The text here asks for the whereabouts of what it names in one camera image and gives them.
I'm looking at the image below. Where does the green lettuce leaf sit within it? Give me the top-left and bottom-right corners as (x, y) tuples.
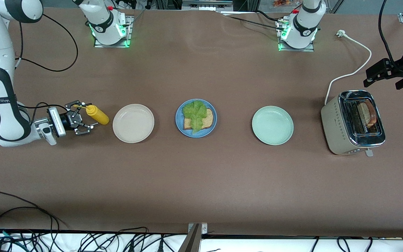
(182, 100), (208, 135)

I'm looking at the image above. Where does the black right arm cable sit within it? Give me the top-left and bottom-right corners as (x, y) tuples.
(14, 12), (79, 109)

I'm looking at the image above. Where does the aluminium frame rail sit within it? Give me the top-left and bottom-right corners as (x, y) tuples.
(182, 0), (233, 11)

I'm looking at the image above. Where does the silver two-slot toaster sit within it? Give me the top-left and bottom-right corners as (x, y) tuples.
(320, 90), (386, 157)

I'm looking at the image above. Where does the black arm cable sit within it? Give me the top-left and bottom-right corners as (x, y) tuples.
(378, 0), (396, 65)
(14, 12), (79, 109)

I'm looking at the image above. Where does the cream white round plate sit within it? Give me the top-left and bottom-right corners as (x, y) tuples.
(112, 104), (155, 144)

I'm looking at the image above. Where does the mint green round plate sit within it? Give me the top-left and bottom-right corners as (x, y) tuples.
(252, 106), (294, 146)

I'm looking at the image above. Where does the white toaster power cord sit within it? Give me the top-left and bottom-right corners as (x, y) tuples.
(325, 30), (372, 105)

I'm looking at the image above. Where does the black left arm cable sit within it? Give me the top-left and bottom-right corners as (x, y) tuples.
(378, 0), (396, 65)

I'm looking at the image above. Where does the yellow squeeze sauce bottle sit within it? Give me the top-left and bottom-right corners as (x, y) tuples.
(74, 104), (110, 125)

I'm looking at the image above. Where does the black base supply cable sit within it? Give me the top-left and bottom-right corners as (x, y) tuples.
(217, 10), (293, 32)

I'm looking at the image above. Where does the blue round plate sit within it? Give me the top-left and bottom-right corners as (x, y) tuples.
(175, 99), (218, 138)

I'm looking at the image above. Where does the brown bread slice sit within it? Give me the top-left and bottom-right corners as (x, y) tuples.
(358, 101), (377, 128)
(183, 108), (213, 130)

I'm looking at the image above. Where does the metal table edge bracket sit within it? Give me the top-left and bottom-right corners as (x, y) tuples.
(178, 223), (208, 252)

